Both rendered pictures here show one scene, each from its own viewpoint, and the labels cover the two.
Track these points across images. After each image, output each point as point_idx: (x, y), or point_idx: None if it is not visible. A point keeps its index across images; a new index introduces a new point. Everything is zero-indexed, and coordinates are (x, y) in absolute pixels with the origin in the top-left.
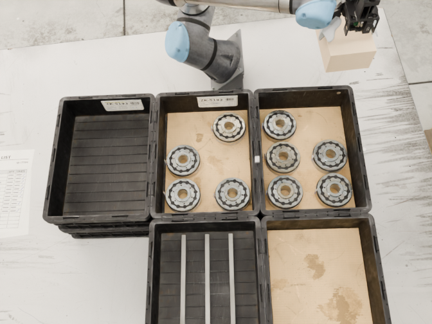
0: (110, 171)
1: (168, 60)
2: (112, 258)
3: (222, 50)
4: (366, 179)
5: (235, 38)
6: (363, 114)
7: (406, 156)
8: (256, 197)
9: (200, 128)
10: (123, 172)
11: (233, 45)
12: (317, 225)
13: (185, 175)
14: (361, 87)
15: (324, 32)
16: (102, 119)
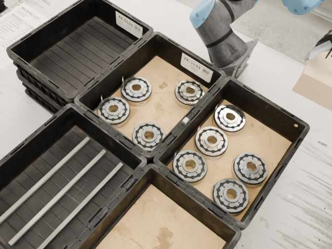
0: (82, 62)
1: (193, 34)
2: (36, 124)
3: (231, 40)
4: (261, 201)
5: (249, 43)
6: (311, 171)
7: (322, 230)
8: (160, 145)
9: (169, 80)
10: (90, 68)
11: (243, 44)
12: (191, 210)
13: (128, 99)
14: (326, 151)
15: (311, 52)
16: (109, 29)
